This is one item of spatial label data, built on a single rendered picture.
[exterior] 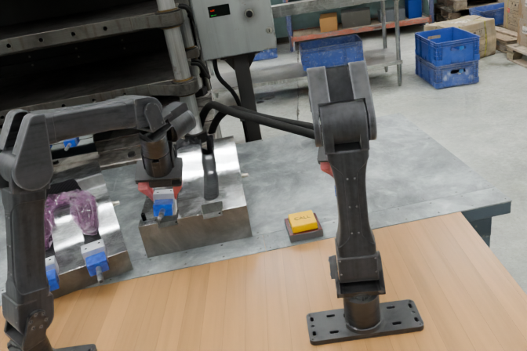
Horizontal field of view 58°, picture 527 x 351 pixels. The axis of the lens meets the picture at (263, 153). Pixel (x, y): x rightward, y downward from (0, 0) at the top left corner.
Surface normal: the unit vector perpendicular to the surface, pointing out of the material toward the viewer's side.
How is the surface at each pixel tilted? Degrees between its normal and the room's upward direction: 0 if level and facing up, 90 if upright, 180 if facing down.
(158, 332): 0
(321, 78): 42
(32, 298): 89
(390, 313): 0
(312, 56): 91
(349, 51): 92
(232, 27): 90
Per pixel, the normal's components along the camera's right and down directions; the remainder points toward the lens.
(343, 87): -0.11, 0.04
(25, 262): 0.72, 0.15
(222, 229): 0.12, 0.38
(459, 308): -0.16, -0.90
